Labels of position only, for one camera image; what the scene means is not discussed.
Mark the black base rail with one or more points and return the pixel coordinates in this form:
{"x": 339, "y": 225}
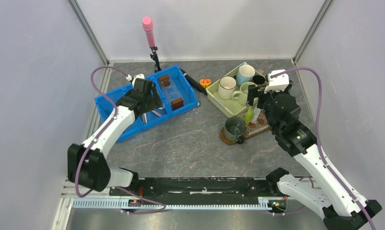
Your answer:
{"x": 158, "y": 194}

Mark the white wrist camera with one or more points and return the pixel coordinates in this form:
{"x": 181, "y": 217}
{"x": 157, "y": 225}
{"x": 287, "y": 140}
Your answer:
{"x": 139, "y": 76}
{"x": 277, "y": 82}

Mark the dark grey mug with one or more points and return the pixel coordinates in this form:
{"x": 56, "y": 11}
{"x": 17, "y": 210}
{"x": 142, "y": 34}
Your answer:
{"x": 234, "y": 128}

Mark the black mug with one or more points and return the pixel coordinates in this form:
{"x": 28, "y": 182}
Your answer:
{"x": 259, "y": 79}

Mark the white mug brown rim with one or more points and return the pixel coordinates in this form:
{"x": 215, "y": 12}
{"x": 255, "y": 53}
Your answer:
{"x": 226, "y": 87}

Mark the black cylinder marker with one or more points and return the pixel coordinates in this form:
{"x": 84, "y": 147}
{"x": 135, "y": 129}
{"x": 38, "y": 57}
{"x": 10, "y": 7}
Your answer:
{"x": 194, "y": 83}

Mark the clear plastic toothbrush holder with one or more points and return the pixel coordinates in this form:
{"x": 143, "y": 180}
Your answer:
{"x": 260, "y": 126}

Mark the green plastic basket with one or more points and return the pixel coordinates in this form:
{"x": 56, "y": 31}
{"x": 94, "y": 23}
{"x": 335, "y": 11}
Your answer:
{"x": 230, "y": 108}

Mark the pink microphone on stand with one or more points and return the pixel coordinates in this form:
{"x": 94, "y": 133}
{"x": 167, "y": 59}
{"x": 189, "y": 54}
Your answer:
{"x": 147, "y": 26}

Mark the brown oval wooden tray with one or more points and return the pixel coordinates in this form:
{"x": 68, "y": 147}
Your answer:
{"x": 223, "y": 137}

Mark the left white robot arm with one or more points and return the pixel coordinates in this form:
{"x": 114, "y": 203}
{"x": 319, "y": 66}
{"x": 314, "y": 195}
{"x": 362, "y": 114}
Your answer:
{"x": 87, "y": 164}

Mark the light blue mug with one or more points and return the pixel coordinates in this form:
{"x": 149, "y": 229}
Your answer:
{"x": 245, "y": 74}

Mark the orange yellow toy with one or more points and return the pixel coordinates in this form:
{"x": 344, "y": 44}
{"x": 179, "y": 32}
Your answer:
{"x": 205, "y": 83}

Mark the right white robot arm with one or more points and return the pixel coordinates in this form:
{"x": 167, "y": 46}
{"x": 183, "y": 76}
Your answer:
{"x": 338, "y": 204}

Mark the light green mug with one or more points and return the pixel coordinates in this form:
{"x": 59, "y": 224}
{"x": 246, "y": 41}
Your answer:
{"x": 241, "y": 94}

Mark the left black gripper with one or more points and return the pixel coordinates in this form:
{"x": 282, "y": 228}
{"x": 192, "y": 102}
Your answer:
{"x": 155, "y": 102}

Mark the green toothpaste tube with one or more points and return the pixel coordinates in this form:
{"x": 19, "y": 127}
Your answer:
{"x": 248, "y": 115}

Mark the blue compartment bin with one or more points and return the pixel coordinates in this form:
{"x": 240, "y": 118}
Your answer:
{"x": 188, "y": 95}

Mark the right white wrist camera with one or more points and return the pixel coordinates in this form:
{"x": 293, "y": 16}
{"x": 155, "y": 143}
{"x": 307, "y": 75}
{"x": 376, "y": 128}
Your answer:
{"x": 277, "y": 82}

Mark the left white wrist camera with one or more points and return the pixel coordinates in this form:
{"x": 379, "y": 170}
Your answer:
{"x": 139, "y": 76}

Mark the white toothpaste tube red cap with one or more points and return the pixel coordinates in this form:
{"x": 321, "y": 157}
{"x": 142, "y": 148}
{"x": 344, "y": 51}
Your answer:
{"x": 256, "y": 112}

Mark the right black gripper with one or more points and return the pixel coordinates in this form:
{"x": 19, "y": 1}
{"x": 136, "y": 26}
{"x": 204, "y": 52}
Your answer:
{"x": 254, "y": 92}

